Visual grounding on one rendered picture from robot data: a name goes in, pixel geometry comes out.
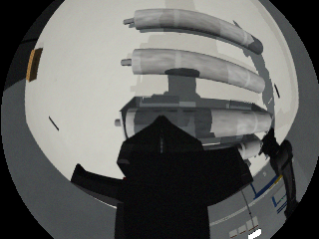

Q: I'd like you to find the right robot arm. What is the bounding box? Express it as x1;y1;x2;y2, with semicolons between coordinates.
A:
258;127;299;222

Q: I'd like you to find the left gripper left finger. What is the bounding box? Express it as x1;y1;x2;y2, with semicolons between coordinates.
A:
120;116;161;152

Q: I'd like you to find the brown cardboard box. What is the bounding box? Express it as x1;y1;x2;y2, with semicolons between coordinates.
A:
26;49;42;82

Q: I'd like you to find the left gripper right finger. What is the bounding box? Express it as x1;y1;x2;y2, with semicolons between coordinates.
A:
161;116;204;152

